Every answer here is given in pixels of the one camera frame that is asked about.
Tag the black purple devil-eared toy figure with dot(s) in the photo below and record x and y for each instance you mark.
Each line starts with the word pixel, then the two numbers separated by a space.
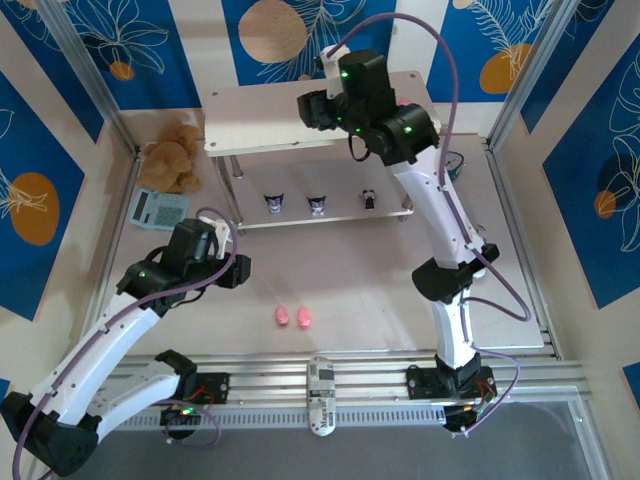
pixel 274 204
pixel 316 205

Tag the black-haired purple-winged toy figure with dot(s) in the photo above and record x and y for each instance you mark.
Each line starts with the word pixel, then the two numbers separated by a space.
pixel 370 199

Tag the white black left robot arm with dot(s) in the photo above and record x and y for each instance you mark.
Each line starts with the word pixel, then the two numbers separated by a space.
pixel 95 370

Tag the white two-tier shelf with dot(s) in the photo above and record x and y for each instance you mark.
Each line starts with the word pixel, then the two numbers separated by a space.
pixel 250 120

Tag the light blue calculator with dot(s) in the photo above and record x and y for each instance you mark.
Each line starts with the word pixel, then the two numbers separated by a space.
pixel 157 210

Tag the brown plush toy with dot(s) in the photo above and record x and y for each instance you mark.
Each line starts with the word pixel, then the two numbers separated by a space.
pixel 167 160

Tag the teal alarm clock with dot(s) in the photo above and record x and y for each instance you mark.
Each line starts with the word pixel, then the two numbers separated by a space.
pixel 456 167

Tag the black controller board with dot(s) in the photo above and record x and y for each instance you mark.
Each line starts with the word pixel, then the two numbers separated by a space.
pixel 460 420
pixel 180 417

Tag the silver oval label tag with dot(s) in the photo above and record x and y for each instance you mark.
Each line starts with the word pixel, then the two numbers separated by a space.
pixel 320 395

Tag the aluminium side rail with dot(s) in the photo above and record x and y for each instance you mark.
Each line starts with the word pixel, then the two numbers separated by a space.
pixel 105 260
pixel 536 300

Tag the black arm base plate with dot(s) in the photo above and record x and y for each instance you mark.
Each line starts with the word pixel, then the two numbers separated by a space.
pixel 212 387
pixel 422 382

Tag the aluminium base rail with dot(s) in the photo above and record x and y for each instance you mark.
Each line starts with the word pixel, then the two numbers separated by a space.
pixel 270 395

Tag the aluminium frame post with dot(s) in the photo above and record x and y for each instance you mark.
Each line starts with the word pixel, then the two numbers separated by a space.
pixel 535 65
pixel 85 65

